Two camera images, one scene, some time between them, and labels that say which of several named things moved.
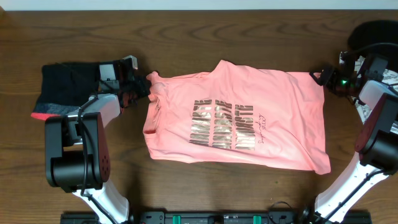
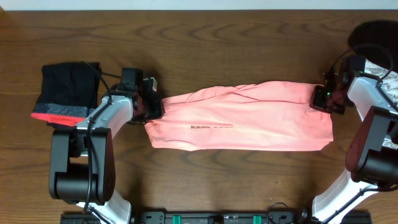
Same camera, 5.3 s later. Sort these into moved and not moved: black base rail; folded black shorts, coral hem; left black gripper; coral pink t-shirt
Moved: left black gripper; coral pink t-shirt
Not moved: black base rail; folded black shorts, coral hem
